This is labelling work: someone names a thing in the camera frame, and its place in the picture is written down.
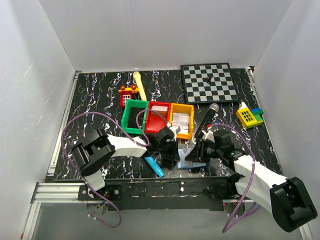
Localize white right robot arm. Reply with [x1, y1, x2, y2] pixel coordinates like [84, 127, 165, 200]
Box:
[178, 129, 318, 233]

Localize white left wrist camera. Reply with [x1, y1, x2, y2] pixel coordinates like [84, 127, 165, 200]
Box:
[169, 126, 181, 140]

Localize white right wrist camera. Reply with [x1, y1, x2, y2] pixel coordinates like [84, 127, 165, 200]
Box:
[201, 126, 215, 143]

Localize white cards in yellow bin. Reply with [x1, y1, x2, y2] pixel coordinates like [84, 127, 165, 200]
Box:
[172, 112, 190, 131]

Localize black grey chessboard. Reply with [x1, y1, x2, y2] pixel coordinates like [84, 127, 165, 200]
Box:
[180, 63, 240, 104]

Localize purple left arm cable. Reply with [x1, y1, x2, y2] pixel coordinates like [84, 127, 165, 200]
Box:
[61, 108, 172, 229]

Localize black toy microphone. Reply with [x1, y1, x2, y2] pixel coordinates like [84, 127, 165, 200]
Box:
[194, 103, 219, 139]

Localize navy blue card holder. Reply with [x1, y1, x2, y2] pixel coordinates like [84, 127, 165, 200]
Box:
[176, 160, 207, 170]

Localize red toy brick house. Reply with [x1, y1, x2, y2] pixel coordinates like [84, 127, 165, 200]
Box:
[118, 84, 140, 109]

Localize red plastic bin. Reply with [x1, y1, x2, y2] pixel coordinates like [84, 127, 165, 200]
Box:
[144, 101, 171, 134]

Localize light blue toy microphone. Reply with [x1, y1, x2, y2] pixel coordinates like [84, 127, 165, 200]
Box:
[144, 156, 165, 178]

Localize white VIP credit card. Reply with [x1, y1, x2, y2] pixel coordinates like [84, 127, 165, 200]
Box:
[178, 147, 194, 163]

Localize black cards in green bin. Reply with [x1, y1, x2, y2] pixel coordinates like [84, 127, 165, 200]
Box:
[127, 107, 145, 129]

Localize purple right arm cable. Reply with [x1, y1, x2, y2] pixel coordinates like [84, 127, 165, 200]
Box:
[206, 123, 262, 234]

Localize green plastic bin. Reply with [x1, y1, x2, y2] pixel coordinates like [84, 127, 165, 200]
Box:
[121, 99, 149, 135]

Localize cards in red bin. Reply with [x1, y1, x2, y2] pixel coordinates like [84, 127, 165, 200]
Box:
[149, 105, 168, 132]

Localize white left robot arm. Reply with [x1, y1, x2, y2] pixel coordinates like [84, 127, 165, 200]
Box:
[71, 126, 181, 191]

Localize cream toy microphone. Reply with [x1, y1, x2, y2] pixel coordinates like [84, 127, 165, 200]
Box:
[133, 71, 147, 101]

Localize yellow plastic bin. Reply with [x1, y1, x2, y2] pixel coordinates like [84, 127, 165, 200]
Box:
[169, 103, 195, 140]

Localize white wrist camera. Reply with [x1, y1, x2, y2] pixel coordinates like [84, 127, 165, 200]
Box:
[201, 126, 215, 143]
[169, 126, 181, 140]

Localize yellow green toy brick house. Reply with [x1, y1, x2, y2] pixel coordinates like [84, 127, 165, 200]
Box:
[236, 102, 264, 129]

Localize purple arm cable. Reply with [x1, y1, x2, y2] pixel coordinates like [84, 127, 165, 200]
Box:
[61, 108, 172, 229]
[206, 123, 262, 234]

